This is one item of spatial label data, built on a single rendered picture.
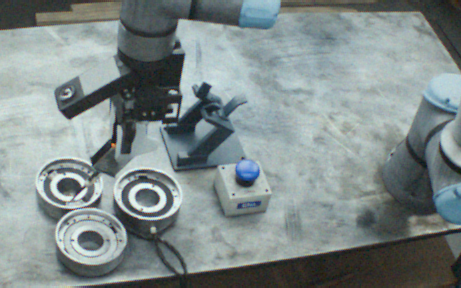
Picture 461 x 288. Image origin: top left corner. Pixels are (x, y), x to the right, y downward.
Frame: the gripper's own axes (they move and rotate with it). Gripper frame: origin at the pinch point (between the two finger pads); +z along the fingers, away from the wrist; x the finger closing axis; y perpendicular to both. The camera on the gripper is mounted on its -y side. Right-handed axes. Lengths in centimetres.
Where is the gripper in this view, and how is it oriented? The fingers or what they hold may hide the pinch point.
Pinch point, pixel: (115, 153)
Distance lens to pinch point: 127.6
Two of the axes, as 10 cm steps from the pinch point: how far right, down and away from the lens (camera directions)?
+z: -1.3, 6.9, 7.1
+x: -2.6, -7.2, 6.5
